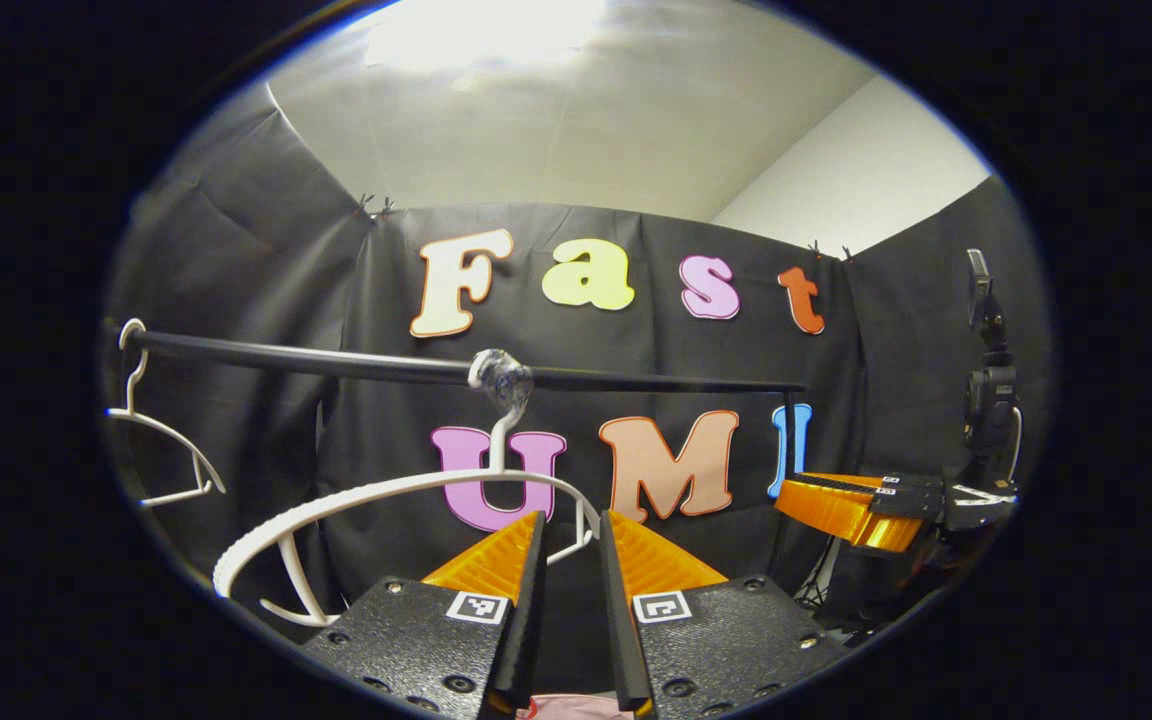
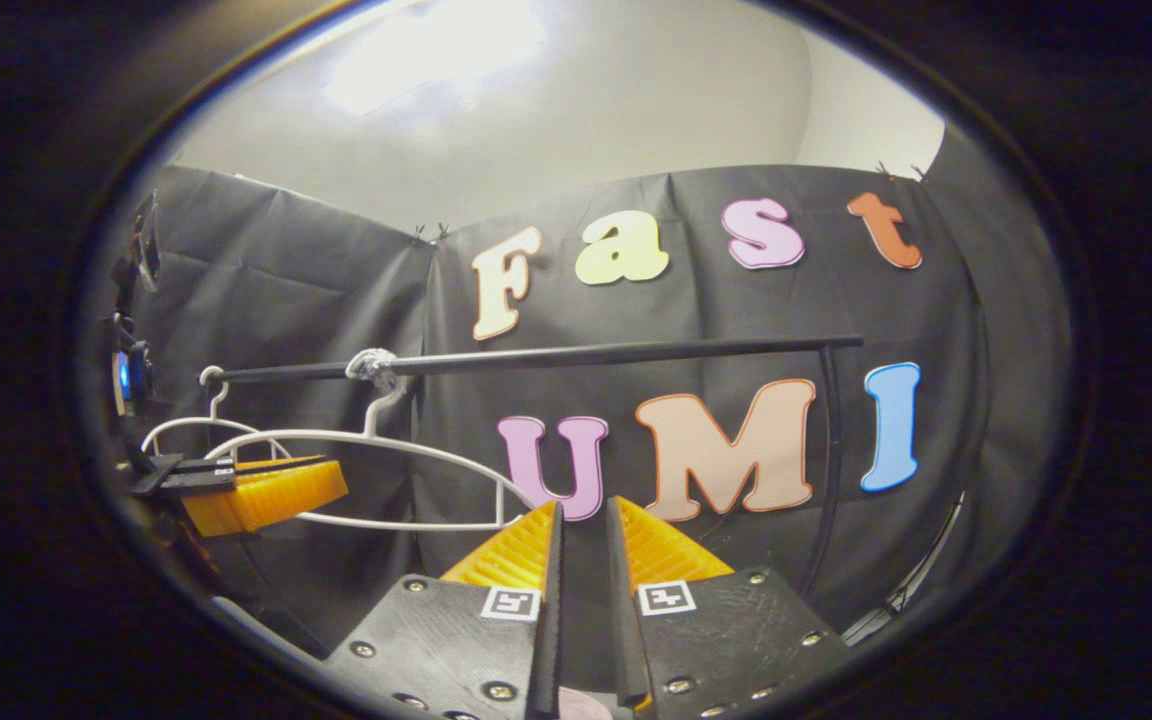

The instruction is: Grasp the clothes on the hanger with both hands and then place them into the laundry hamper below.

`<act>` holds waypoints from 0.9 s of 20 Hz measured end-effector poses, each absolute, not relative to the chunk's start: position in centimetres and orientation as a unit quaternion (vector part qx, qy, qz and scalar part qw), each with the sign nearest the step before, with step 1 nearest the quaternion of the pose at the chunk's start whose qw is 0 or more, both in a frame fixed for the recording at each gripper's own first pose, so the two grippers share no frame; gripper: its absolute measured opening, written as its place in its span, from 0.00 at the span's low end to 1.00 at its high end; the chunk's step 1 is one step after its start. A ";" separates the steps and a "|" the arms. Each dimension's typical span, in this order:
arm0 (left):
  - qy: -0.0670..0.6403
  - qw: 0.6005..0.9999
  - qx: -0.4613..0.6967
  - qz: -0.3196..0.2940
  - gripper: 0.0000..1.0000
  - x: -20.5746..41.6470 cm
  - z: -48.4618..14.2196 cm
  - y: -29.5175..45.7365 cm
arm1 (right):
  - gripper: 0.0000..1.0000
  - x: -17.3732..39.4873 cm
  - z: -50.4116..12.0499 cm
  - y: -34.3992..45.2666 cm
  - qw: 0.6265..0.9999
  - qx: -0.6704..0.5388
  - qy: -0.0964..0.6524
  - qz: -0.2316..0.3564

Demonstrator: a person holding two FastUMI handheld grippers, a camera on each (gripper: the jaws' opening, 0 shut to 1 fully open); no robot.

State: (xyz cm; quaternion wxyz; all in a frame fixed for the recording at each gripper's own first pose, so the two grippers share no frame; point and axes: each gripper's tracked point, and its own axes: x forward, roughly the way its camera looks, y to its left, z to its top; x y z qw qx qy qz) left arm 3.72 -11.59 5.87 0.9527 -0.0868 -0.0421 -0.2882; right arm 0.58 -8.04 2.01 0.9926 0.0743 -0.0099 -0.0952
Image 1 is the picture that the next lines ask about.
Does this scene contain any black clothes rack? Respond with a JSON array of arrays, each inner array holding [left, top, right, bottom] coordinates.
[[104, 325, 809, 501]]

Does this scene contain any white plastic hanger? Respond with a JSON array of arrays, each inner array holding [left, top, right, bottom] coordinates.
[[106, 318, 227, 508]]

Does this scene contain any white hanger with taped hook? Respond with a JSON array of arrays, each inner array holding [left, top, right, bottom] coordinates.
[[212, 348, 602, 629]]

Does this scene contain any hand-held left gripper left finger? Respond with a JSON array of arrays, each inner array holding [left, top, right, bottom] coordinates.
[[301, 510, 549, 720]]

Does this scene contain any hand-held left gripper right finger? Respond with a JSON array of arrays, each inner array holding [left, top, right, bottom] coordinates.
[[599, 509, 850, 719]]

